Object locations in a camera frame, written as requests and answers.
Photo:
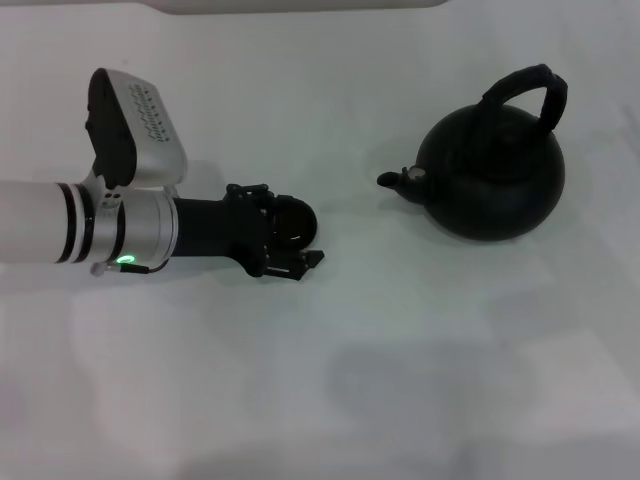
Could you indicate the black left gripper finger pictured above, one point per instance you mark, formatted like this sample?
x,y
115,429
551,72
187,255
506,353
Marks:
x,y
250,191
295,262

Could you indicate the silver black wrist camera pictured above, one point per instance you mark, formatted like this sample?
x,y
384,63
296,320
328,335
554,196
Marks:
x,y
150,130

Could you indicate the small dark teacup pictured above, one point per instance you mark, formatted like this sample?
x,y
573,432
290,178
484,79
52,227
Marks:
x,y
297,222

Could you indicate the black round teapot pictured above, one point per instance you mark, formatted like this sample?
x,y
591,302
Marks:
x,y
495,185

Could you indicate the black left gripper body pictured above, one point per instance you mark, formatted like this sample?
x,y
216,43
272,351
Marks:
x,y
215,227

